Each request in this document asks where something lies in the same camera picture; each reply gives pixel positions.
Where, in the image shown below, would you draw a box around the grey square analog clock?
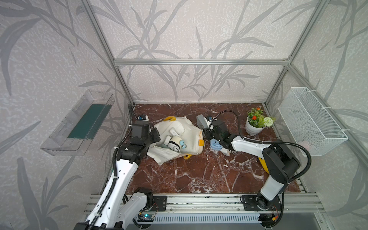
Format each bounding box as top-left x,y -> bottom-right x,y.
196,115 -> 208,130

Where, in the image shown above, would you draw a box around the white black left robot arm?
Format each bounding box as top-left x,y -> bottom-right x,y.
74,120 -> 161,230

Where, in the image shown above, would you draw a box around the white pot artificial plant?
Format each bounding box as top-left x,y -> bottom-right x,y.
245,107 -> 276,136

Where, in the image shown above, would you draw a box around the light blue face alarm clock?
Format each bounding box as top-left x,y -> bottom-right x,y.
210,139 -> 223,151

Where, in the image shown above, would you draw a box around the right black cable conduit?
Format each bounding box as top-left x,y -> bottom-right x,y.
211,110 -> 312,184

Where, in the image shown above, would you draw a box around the blue twin bell alarm clock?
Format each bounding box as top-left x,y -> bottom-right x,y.
168,136 -> 187,152

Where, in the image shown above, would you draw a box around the white cube alarm clock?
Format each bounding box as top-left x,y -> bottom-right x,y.
221,147 -> 232,156

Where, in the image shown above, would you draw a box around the yellow work glove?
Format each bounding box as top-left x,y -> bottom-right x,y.
258,157 -> 269,173

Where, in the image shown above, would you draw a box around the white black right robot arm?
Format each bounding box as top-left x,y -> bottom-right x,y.
197,118 -> 301,210

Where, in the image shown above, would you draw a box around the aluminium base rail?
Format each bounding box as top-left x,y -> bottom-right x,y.
83,193 -> 328,225

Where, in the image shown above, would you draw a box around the pink object in basket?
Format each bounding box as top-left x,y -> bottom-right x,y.
298,141 -> 312,152

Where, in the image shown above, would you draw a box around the white canvas bag yellow handles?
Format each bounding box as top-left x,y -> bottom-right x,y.
147,117 -> 204,165

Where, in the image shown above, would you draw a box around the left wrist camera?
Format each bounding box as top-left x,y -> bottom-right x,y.
137,114 -> 149,121

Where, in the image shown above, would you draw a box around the white wire mesh basket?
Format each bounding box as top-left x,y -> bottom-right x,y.
278,87 -> 348,156

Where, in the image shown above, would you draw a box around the green circuit board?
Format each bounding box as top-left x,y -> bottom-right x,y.
138,214 -> 155,222

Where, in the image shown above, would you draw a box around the clear plastic wall shelf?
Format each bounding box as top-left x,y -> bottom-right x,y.
41,90 -> 115,156

